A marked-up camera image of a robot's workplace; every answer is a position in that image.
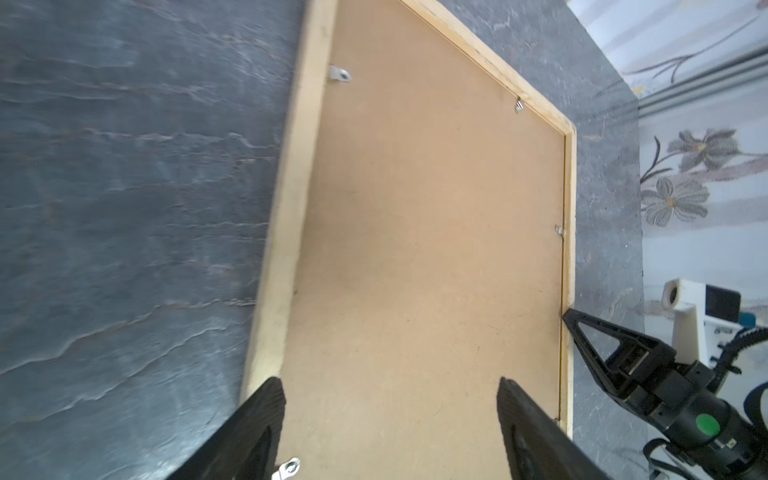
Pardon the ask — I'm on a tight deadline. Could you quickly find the light wooden picture frame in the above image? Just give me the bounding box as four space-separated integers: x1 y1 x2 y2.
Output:
243 1 577 431

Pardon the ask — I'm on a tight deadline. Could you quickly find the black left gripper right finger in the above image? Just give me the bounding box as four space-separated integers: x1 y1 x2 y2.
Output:
496 377 609 480

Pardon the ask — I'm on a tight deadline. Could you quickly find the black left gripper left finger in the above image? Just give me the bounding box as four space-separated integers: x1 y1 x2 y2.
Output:
168 377 286 480

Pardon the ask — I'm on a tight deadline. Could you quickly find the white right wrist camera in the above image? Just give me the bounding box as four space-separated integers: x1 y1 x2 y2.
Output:
661 278 749 367

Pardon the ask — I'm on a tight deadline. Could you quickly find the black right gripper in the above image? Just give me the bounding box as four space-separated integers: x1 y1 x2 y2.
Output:
562 308 767 479

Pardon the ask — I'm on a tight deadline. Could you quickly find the aluminium corner post right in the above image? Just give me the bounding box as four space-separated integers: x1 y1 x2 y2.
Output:
638 48 767 118

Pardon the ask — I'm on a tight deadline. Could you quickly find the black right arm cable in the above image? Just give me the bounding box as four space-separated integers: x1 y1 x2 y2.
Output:
643 326 768 480

